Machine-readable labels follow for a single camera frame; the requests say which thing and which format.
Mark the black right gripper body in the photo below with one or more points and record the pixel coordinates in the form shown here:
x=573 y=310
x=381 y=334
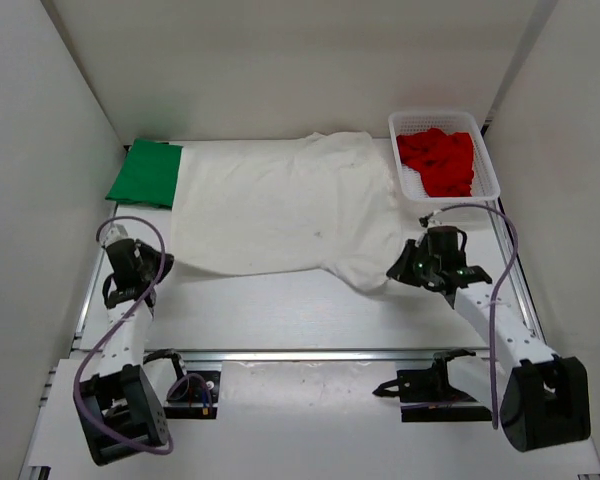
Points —
x=424 y=266

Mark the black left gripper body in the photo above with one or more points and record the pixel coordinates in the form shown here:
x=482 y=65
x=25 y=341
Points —
x=151 y=261

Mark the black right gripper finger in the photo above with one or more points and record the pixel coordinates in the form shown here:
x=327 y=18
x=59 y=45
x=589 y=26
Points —
x=408 y=255
x=402 y=272

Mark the green t shirt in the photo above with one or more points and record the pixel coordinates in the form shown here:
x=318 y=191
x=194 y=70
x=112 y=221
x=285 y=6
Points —
x=148 y=175

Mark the white t shirt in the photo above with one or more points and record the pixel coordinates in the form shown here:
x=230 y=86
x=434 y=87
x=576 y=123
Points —
x=257 y=207

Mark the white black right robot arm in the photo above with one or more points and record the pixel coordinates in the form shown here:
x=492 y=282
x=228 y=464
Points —
x=539 y=398

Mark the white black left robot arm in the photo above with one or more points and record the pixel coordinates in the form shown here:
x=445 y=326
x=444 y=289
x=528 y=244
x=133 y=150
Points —
x=124 y=397

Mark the white plastic basket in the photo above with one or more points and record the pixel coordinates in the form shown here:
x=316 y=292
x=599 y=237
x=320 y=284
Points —
x=485 y=186

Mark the red t shirt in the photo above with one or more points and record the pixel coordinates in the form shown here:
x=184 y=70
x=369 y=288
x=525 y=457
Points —
x=443 y=161

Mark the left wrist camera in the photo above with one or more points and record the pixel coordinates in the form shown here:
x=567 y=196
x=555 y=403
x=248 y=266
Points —
x=122 y=253

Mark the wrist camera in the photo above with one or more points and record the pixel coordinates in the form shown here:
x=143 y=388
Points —
x=445 y=241
x=122 y=253

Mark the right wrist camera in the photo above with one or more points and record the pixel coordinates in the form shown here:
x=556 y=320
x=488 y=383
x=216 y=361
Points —
x=445 y=241

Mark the aluminium table rail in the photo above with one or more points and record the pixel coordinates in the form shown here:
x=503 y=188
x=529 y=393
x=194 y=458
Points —
x=316 y=355

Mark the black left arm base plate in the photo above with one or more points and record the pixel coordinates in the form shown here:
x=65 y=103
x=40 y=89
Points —
x=190 y=401

